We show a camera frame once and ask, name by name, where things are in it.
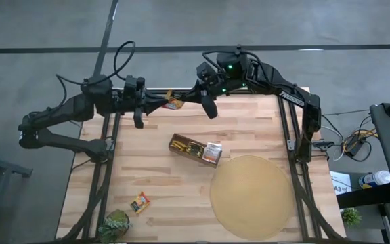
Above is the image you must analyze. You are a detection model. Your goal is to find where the black power adapter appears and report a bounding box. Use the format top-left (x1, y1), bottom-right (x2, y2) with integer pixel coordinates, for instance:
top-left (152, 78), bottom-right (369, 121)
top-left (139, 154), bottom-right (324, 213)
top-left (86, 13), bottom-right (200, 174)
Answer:
top-left (345, 137), bottom-right (365, 157)

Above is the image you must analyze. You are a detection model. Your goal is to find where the small green plant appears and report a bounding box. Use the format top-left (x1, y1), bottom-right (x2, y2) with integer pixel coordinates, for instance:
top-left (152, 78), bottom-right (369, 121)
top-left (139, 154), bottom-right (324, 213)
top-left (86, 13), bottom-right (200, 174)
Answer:
top-left (340, 207), bottom-right (362, 228)

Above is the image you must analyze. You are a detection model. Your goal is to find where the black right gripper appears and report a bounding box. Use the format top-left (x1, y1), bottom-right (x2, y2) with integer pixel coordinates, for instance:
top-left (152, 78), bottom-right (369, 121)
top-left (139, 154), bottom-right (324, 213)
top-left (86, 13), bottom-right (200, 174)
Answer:
top-left (180, 61), bottom-right (247, 120)

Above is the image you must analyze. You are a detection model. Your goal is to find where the small black clamp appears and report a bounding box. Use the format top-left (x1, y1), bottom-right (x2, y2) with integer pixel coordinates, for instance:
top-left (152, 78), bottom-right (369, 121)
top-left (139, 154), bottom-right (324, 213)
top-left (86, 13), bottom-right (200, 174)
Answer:
top-left (311, 140), bottom-right (336, 150)

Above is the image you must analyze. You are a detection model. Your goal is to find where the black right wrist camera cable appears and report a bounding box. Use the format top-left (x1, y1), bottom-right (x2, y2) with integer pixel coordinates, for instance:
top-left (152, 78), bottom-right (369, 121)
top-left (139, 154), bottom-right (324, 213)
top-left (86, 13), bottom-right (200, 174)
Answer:
top-left (201, 45), bottom-right (267, 89)

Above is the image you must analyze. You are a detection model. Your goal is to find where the round woven straw placemat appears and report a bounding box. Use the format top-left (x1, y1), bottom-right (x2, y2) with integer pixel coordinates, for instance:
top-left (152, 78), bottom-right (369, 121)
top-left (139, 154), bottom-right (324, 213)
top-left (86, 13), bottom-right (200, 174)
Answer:
top-left (209, 155), bottom-right (296, 241)

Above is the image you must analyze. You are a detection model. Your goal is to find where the white paper sheet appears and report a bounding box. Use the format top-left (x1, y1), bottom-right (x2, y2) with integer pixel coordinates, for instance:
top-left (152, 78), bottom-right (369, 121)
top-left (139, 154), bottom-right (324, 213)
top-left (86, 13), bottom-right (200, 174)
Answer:
top-left (330, 171), bottom-right (353, 196)

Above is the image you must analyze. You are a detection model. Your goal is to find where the white blue canister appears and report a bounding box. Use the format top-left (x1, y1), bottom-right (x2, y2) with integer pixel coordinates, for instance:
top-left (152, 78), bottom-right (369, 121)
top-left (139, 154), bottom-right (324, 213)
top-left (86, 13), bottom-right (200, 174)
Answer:
top-left (357, 170), bottom-right (390, 190)

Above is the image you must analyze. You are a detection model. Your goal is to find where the wooden compartment tea box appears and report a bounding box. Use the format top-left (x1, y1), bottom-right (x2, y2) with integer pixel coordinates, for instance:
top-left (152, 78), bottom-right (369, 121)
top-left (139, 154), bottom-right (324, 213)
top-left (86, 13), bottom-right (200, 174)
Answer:
top-left (168, 132), bottom-right (223, 169)

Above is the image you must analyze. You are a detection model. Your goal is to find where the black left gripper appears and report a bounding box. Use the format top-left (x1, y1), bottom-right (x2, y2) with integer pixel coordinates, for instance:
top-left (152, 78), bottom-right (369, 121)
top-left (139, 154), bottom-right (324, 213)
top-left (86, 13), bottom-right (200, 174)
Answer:
top-left (122, 75), bottom-right (169, 129)

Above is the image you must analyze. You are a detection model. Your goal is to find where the green yellow tea packet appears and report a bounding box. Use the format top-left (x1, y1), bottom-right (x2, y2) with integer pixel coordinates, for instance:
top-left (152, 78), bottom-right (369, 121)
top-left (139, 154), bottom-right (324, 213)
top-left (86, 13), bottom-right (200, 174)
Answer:
top-left (185, 141), bottom-right (207, 159)

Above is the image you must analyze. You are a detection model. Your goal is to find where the potted succulent plant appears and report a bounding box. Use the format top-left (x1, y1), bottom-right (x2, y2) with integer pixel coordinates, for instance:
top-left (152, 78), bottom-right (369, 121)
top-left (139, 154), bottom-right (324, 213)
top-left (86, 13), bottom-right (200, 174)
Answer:
top-left (97, 209), bottom-right (131, 244)

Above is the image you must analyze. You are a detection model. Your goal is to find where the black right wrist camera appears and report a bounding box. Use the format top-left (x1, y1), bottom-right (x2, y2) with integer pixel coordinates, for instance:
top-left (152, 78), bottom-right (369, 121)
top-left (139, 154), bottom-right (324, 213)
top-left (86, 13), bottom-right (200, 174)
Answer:
top-left (216, 52), bottom-right (251, 81)

